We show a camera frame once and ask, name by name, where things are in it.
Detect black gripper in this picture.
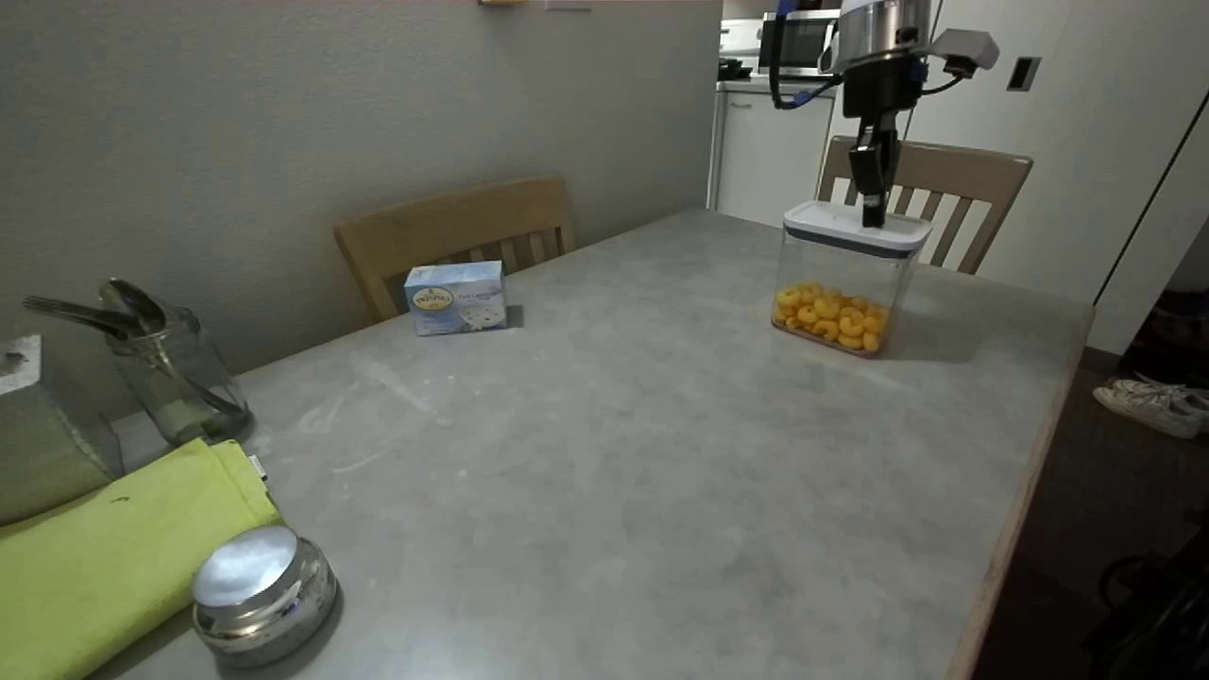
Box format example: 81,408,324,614
838,48,933,229

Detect white container lid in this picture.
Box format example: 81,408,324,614
777,200,936,262

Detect clear plastic container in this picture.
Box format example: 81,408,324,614
767,229,931,362

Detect wooden slat-back chair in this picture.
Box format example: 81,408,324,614
812,132,1034,279

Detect orange snack pieces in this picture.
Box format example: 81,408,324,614
772,279,895,360

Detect white sneaker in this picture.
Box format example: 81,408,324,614
1091,383,1205,440
1137,372,1209,414

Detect brown wooden chair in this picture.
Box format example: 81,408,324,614
334,174,577,323

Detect blue tea box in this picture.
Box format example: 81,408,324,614
401,258,510,341

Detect black floor equipment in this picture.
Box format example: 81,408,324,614
1089,514,1209,680

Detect round silver tin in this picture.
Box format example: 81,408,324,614
188,520,343,667

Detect metal spoon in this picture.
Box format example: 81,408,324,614
103,276,174,335

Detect dark metal utensil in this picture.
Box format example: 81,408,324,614
24,292,147,344

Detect green cloth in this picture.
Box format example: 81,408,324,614
0,435,283,680

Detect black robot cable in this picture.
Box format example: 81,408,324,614
762,0,846,112

